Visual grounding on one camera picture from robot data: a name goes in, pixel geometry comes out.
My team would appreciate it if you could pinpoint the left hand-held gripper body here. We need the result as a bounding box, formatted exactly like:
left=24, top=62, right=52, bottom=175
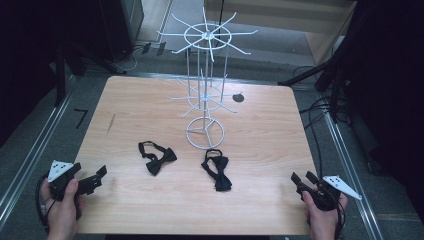
left=47, top=160, right=83, bottom=202

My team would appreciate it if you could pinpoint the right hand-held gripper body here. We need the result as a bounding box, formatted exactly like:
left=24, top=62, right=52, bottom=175
left=297, top=175, right=363, bottom=212

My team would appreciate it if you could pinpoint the black bow tie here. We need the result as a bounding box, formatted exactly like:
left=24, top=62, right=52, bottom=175
left=200, top=148, right=233, bottom=193
left=138, top=140, right=178, bottom=177

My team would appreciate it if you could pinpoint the white wire display rack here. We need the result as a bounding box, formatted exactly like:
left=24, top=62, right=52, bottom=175
left=156, top=6, right=259, bottom=151

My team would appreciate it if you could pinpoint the person's right hand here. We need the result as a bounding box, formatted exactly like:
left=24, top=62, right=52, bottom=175
left=301, top=192, right=349, bottom=240

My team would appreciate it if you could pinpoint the person's left hand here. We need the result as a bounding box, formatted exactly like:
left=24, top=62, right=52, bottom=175
left=39, top=178, right=83, bottom=240

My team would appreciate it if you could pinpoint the black metal stand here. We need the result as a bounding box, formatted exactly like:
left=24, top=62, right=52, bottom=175
left=277, top=19, right=359, bottom=124
left=53, top=39, right=128, bottom=108

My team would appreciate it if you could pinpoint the dark cabinet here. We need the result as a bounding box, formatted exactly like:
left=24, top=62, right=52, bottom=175
left=99, top=0, right=145, bottom=63

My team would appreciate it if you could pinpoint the beige wooden furniture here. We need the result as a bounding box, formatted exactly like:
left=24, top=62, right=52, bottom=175
left=203, top=0, right=357, bottom=65

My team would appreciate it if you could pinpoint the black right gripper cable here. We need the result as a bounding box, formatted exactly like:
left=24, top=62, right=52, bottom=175
left=334, top=196, right=347, bottom=240

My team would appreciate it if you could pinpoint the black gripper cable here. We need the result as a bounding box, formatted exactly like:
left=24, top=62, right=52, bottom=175
left=34, top=172, right=52, bottom=234
left=334, top=196, right=347, bottom=240

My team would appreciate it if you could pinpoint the metal floor rail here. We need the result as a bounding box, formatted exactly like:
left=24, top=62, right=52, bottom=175
left=0, top=75, right=78, bottom=232
left=323, top=112, right=385, bottom=240

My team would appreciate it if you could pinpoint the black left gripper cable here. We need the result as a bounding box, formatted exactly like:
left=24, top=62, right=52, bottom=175
left=34, top=172, right=52, bottom=234

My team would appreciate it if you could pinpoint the black floor cable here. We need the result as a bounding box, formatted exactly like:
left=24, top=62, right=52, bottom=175
left=298, top=95, right=335, bottom=181

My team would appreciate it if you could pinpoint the white floor cable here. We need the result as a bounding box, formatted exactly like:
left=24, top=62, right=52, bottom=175
left=124, top=46, right=145, bottom=73

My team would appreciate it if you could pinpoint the thin black hanging cable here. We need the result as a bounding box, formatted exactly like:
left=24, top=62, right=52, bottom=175
left=217, top=0, right=225, bottom=32

